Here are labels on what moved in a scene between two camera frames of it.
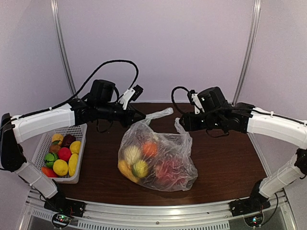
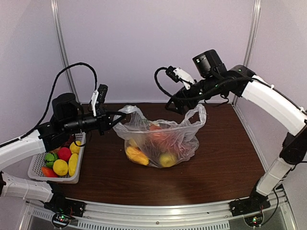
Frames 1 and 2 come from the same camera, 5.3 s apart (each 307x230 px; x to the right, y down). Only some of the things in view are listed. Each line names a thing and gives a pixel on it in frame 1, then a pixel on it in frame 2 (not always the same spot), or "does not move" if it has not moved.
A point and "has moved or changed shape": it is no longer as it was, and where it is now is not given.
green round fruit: [49, 159] does not move
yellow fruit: [124, 167] -> [135, 154]
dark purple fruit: [67, 140] does not move
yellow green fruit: [140, 169] -> [167, 160]
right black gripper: [190, 124] -> [180, 105]
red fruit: [169, 172] -> [177, 143]
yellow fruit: [72, 164] does not move
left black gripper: [128, 119] -> [103, 121]
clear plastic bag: [160, 161] has moved or changed shape
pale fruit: [132, 154] -> [132, 143]
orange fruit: [149, 149] -> [158, 135]
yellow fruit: [75, 146] does not move
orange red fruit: [49, 172] does not move
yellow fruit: [60, 167] does not move
